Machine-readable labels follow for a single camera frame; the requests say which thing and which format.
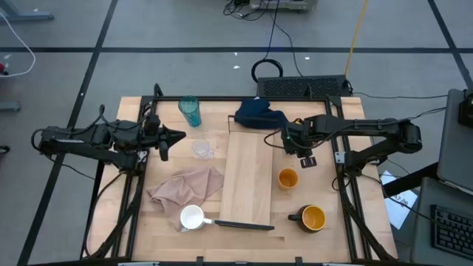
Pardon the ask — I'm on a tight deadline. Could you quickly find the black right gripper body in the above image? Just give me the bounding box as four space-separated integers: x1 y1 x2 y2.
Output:
281 120 316 158

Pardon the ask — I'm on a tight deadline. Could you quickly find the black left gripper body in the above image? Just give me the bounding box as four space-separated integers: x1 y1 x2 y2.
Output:
145 124 170 162

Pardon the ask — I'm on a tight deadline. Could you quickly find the small orange cup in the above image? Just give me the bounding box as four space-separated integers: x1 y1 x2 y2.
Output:
277 168 299 191

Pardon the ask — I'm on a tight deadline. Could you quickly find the teal plastic tumbler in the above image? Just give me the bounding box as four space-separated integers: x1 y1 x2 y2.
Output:
177 95 203 129

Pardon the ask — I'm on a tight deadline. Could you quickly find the black mug with yellow inside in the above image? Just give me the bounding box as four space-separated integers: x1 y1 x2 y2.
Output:
287 204 327 234

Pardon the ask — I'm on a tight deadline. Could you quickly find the white ceramic mug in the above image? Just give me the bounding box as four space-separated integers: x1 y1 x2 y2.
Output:
179 204 214 232

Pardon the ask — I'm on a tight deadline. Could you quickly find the navy blue cloth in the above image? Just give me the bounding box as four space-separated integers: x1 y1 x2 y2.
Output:
234 98 290 130

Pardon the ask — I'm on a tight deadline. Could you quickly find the beige crumpled cloth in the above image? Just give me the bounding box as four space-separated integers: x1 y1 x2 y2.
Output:
146 166 225 233

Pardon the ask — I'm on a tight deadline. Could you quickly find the black perforated box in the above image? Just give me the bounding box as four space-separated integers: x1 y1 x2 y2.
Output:
256 75 352 99

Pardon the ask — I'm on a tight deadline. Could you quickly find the white paper sheet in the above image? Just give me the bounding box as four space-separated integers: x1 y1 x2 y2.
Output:
379 169 418 231

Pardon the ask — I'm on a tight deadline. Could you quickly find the grey desk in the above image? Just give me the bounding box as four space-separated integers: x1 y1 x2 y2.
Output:
409 176 473 266

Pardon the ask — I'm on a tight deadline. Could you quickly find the grey laptop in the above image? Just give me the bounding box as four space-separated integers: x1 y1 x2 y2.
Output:
437 87 473 195

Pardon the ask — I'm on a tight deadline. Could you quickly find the black keyboard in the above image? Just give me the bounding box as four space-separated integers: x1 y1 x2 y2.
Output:
430 204 473 259

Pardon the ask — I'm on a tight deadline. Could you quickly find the black device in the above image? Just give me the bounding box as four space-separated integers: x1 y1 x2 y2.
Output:
457 88 473 129

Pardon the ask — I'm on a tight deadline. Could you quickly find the black metal table frame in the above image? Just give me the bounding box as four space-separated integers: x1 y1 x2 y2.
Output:
80 83 398 266

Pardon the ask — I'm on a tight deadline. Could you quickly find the black coiled cable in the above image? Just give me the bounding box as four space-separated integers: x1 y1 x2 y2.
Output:
251 0 284 83

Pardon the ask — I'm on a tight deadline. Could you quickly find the yellow cable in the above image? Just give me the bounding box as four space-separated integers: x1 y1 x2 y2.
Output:
344 0 370 78

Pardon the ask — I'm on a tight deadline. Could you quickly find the black cable bundle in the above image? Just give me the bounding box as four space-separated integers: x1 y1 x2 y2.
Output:
222 0 259 22

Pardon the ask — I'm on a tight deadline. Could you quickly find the white cable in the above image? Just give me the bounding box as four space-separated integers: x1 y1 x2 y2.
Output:
0 10 37 78

